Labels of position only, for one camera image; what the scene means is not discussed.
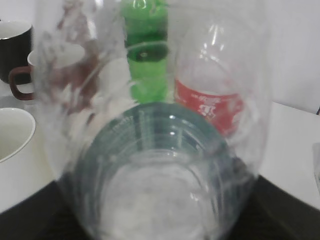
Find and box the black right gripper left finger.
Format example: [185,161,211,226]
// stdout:
[0,181,87,240]

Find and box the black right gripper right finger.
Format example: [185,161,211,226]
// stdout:
[232,176,320,240]

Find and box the clear water bottle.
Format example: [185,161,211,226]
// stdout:
[34,0,270,240]

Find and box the white mug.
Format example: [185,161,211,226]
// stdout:
[0,107,54,212]

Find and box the dark red mug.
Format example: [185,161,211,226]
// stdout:
[8,42,101,113]

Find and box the black mug, back left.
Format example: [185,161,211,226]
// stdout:
[0,21,33,84]

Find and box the cola bottle, red label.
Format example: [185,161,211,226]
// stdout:
[174,21,244,136]

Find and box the green soda bottle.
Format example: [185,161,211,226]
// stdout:
[120,0,169,104]

